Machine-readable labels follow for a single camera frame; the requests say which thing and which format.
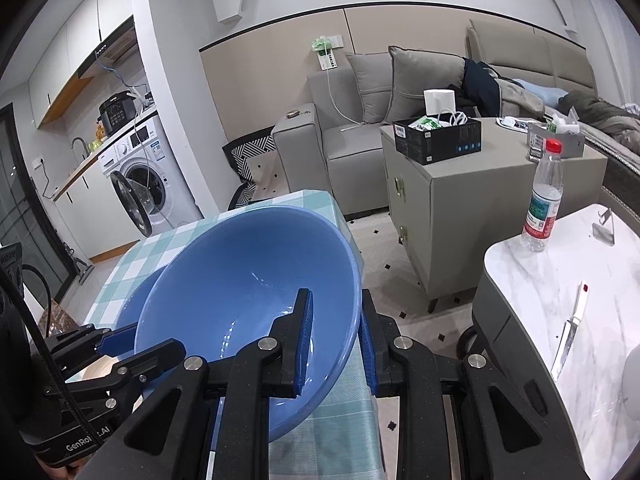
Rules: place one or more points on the blue bowl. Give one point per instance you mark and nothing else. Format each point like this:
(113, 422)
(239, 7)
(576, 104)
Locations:
(132, 300)
(240, 270)

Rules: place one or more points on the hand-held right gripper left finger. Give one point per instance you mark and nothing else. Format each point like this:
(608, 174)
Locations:
(304, 340)

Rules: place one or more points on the dark jacket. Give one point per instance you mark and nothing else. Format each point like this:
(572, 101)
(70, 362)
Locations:
(482, 87)

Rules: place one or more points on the black pressure cooker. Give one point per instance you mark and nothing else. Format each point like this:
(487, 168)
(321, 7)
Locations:
(117, 112)

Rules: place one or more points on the stick vacuum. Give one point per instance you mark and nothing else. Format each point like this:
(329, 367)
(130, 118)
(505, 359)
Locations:
(82, 270)

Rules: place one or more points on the range hood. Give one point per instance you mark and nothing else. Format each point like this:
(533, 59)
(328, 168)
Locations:
(117, 50)

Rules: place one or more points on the white power strip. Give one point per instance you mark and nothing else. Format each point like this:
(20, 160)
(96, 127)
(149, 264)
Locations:
(330, 60)

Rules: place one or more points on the white upper kitchen cabinets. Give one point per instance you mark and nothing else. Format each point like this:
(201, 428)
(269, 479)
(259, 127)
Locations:
(75, 45)

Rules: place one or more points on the brown patterned boards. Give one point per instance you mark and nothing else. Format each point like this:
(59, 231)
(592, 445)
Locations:
(55, 317)

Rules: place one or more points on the grey sofa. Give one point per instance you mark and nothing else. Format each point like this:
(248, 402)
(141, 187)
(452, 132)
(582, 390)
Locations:
(350, 160)

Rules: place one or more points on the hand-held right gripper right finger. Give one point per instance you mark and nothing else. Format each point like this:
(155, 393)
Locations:
(367, 355)

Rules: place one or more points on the dark glass door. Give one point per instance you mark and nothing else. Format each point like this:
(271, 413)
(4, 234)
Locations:
(20, 200)

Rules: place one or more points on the white lower kitchen cabinets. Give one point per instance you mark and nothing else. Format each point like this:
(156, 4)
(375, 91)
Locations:
(95, 210)

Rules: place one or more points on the grey cushion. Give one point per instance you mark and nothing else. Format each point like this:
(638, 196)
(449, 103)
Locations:
(420, 85)
(372, 90)

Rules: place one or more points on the white kitchen cabinets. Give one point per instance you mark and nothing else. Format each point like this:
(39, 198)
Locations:
(95, 210)
(75, 45)

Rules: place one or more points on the cream plate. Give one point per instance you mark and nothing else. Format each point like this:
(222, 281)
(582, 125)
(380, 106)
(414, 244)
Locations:
(100, 367)

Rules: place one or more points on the white wall socket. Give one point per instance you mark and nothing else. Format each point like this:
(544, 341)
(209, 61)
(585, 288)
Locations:
(38, 163)

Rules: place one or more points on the teal checkered tablecloth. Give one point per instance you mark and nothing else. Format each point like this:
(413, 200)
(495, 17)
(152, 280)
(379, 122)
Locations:
(165, 245)

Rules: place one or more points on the metal phone stand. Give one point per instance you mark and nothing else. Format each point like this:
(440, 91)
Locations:
(602, 232)

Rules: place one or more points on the white marble table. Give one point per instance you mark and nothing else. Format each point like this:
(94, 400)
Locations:
(550, 285)

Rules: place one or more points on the beige upholstered headboard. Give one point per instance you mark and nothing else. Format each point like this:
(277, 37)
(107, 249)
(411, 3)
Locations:
(540, 55)

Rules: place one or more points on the black box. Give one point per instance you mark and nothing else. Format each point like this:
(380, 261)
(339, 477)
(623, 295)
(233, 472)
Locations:
(440, 145)

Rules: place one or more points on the clear water bottle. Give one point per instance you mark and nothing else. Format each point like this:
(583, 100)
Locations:
(542, 210)

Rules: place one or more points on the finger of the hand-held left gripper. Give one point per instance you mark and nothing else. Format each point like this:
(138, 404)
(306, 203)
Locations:
(117, 341)
(150, 360)

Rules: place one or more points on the white washing machine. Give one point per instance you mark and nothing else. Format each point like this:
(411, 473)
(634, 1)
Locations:
(170, 185)

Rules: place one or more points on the bed with dark bedding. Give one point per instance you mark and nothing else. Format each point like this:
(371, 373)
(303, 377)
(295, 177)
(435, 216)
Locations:
(610, 115)

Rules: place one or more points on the white box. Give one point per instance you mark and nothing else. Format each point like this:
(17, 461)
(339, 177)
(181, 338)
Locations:
(440, 102)

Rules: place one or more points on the kitchen faucet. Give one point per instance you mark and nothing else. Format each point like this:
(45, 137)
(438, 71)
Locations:
(84, 152)

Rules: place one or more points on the beige side cabinet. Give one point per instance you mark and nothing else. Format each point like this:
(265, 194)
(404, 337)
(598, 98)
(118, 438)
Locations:
(475, 220)

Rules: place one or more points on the yellow green container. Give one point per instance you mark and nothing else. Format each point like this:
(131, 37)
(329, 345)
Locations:
(98, 135)

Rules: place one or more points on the grey tissue box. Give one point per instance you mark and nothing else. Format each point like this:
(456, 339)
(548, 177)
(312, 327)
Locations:
(565, 145)

